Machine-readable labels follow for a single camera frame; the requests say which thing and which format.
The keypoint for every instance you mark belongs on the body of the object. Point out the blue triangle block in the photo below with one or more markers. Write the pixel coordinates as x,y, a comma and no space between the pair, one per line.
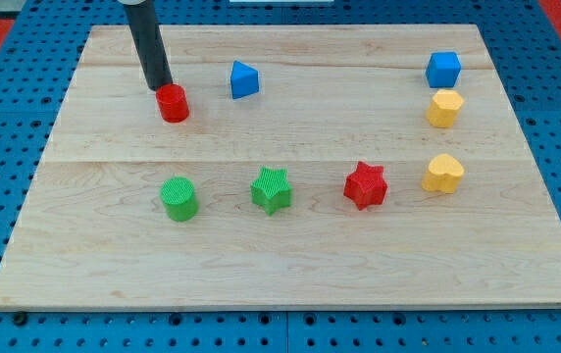
244,80

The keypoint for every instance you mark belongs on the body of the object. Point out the blue cube block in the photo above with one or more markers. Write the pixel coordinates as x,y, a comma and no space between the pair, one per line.
443,70

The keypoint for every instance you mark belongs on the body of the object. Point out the light wooden board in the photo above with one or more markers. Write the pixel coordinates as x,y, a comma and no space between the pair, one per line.
93,234

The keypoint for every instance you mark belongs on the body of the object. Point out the green star block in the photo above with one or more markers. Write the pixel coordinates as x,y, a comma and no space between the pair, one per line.
271,190

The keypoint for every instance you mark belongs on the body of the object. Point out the red star block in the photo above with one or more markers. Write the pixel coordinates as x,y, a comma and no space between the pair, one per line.
366,185

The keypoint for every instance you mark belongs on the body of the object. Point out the green cylinder block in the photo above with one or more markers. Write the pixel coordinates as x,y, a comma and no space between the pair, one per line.
178,197

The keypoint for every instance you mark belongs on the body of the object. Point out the red cylinder block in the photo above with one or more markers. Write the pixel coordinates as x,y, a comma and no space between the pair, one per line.
172,103

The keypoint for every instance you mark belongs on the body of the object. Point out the yellow heart block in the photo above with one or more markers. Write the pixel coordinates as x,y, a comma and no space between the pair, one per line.
444,173

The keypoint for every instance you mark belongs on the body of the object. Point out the yellow hexagon block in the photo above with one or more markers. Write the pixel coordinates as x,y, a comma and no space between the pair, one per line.
445,107

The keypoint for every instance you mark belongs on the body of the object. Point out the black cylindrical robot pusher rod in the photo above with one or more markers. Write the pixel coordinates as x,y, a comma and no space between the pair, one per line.
147,37

